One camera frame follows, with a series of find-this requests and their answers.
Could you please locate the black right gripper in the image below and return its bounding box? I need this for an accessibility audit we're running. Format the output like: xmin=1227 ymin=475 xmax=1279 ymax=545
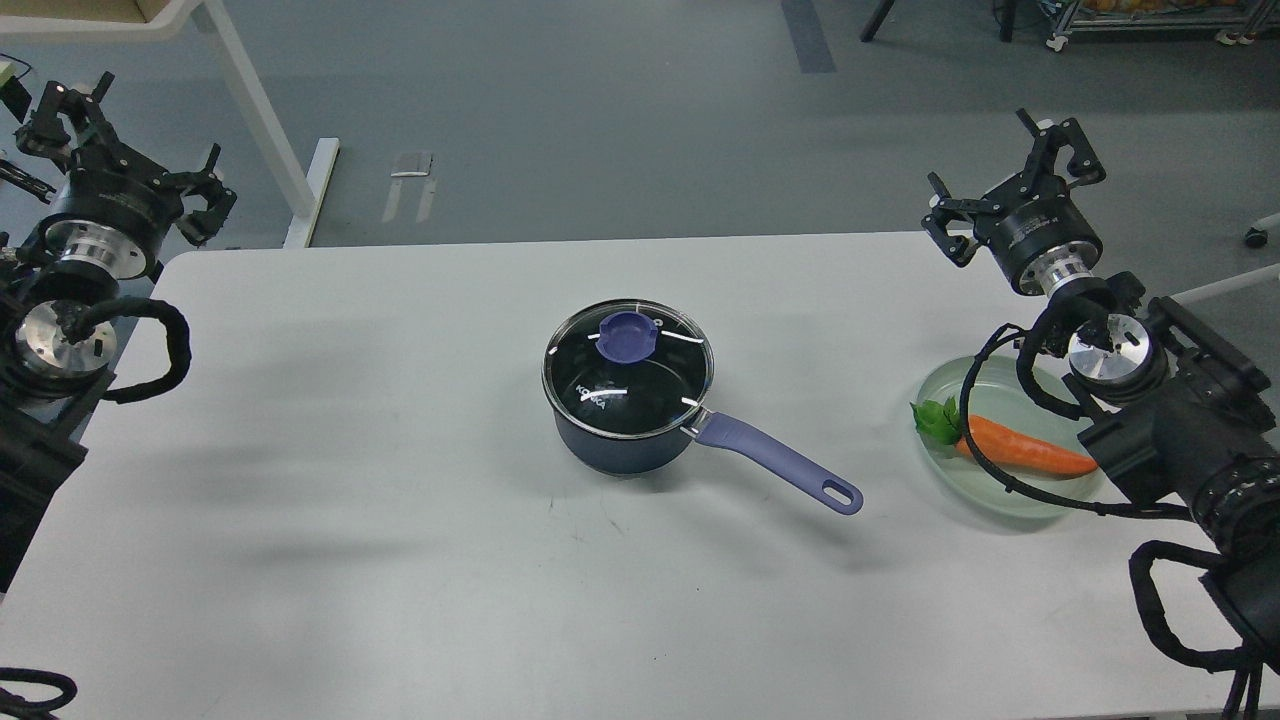
xmin=922 ymin=108 xmax=1107 ymax=296

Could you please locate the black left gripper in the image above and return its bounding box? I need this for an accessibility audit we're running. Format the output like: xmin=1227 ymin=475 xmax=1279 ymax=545
xmin=15 ymin=70 xmax=238 ymax=281

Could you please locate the glass lid purple knob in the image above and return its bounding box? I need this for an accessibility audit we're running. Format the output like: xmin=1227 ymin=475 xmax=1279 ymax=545
xmin=541 ymin=299 xmax=716 ymax=439

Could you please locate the dark blue saucepan purple handle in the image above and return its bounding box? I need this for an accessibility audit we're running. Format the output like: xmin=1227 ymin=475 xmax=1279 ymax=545
xmin=545 ymin=378 xmax=864 ymax=516

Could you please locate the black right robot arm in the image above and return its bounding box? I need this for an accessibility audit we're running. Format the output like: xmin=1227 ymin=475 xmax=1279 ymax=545
xmin=911 ymin=109 xmax=1279 ymax=719

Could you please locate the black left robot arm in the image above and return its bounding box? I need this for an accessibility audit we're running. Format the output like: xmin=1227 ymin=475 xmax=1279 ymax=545
xmin=1 ymin=73 xmax=237 ymax=589

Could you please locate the pale green plate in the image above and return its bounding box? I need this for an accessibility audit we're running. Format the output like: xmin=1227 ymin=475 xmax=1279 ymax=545
xmin=915 ymin=355 xmax=1108 ymax=521

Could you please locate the black metal stand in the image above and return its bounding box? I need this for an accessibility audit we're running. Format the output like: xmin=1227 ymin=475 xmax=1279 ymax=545
xmin=856 ymin=1 xmax=1034 ymax=44

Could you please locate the orange toy carrot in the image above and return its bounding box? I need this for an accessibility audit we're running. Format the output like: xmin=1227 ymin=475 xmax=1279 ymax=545
xmin=910 ymin=397 xmax=1100 ymax=479

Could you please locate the white chair base caster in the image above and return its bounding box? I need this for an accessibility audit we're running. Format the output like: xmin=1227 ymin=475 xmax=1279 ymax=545
xmin=1242 ymin=211 xmax=1280 ymax=249

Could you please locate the metal cart with casters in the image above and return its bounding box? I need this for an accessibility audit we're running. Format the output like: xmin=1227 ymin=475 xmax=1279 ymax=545
xmin=1039 ymin=1 xmax=1277 ymax=53

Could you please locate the white table frame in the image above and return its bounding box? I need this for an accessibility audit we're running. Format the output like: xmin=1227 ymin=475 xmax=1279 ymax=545
xmin=1 ymin=1 xmax=340 ymax=249

